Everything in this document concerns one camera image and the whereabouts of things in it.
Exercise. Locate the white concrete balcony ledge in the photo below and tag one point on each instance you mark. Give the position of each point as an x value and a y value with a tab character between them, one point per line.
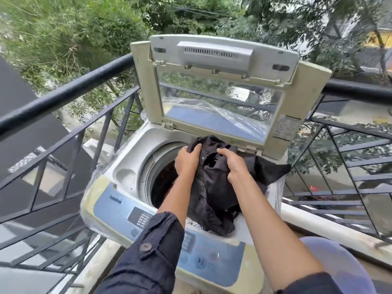
330	229

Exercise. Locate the black metal balcony railing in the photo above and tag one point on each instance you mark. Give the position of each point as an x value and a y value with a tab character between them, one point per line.
61	94

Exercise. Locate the person's left hand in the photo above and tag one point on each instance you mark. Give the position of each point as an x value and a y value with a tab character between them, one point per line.
186	160

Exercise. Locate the person's right hand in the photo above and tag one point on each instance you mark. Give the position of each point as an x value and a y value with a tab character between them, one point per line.
234	165

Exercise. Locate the person's left forearm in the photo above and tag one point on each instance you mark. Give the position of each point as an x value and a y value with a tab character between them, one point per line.
176	202

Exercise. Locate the person's dark right sleeve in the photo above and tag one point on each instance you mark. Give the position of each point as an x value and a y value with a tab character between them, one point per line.
309	286

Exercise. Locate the beige blue washing machine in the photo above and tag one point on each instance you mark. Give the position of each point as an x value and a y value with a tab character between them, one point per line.
116	208

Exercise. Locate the orange yellow building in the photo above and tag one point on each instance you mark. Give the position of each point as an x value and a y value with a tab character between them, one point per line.
379	39

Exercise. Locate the person's dark left sleeve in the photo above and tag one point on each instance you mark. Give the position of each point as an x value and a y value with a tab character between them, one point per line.
144	263

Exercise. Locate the small red object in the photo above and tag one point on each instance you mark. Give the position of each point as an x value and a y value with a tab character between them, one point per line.
313	188

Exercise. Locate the person's right forearm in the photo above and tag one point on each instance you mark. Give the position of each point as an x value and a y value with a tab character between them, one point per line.
275	232

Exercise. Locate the green trees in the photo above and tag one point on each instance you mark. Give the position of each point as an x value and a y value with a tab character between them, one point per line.
61	33

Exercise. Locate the lavender plastic laundry basin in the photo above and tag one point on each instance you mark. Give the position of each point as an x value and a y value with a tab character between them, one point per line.
337	260

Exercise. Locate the dark neighbouring roof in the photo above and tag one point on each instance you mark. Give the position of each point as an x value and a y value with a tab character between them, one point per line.
24	97

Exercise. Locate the person's dark sleeve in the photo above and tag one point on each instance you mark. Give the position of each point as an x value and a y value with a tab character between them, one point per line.
309	286
144	263

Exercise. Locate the black garment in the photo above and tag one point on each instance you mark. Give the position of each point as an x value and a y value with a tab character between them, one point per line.
214	186

